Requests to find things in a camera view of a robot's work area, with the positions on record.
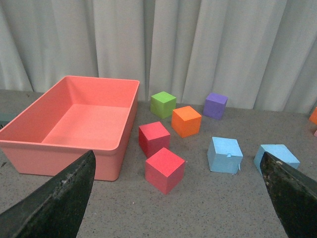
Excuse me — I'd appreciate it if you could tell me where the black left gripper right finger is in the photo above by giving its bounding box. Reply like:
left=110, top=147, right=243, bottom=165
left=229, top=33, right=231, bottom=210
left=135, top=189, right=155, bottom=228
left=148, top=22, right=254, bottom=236
left=260, top=152, right=317, bottom=238

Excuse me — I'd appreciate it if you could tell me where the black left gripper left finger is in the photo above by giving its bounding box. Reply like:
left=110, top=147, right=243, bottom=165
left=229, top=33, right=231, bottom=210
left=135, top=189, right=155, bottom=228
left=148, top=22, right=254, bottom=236
left=0, top=150, right=96, bottom=238

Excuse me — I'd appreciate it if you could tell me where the orange cube at edge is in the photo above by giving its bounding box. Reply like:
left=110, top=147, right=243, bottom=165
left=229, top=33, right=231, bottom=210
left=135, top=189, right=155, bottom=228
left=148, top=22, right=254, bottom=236
left=309, top=107, right=317, bottom=124

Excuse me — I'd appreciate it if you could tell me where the light blue foam cube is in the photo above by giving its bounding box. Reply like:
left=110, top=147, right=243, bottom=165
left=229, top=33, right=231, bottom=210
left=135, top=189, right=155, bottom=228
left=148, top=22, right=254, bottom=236
left=207, top=137, right=243, bottom=174

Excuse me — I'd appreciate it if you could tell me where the pink plastic bin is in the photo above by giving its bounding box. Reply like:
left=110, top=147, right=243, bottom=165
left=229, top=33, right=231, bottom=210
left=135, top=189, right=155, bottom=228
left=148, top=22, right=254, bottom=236
left=0, top=76, right=140, bottom=181

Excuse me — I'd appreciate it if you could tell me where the purple foam cube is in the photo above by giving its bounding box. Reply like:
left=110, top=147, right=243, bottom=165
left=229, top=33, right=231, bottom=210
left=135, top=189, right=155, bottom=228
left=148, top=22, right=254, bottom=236
left=203, top=93, right=228, bottom=120

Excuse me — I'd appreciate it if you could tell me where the dark red foam cube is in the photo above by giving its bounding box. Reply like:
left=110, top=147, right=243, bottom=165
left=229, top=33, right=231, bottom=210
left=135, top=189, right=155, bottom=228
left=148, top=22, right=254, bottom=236
left=139, top=121, right=170, bottom=158

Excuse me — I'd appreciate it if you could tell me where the orange foam cube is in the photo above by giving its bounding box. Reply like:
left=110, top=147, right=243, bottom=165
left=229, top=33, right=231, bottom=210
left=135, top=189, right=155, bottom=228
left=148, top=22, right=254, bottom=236
left=171, top=106, right=202, bottom=138

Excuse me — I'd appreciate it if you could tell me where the grey curtain backdrop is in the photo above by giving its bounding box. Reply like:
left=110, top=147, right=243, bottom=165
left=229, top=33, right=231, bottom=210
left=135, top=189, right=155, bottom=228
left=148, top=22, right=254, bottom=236
left=0, top=0, right=317, bottom=113

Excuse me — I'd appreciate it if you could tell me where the green foam cube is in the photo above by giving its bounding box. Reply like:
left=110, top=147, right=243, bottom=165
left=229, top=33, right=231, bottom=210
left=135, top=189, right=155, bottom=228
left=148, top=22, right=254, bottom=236
left=150, top=91, right=176, bottom=119

